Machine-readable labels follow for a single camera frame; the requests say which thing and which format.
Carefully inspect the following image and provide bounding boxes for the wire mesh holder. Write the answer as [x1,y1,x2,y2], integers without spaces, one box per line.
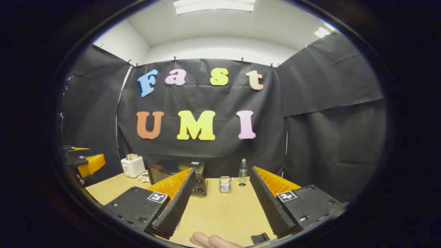
[219,176,232,193]

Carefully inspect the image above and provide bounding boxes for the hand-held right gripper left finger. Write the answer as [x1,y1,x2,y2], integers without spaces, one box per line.
[103,168,197,240]

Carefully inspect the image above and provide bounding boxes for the white toaster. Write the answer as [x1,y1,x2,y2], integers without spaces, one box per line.
[121,156,146,178]

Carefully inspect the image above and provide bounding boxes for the black backdrop cloth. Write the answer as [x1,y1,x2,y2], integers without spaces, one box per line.
[60,31,388,204]

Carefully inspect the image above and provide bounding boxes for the black electric oven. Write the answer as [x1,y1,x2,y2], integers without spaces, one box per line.
[147,159,208,197]

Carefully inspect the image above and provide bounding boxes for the large ceiling light panel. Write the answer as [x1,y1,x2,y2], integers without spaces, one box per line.
[173,0,256,15]

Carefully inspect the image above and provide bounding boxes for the clear water bottle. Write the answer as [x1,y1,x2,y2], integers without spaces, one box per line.
[239,158,248,184]

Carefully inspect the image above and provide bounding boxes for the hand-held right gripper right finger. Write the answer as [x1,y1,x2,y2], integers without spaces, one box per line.
[249,166,347,239]

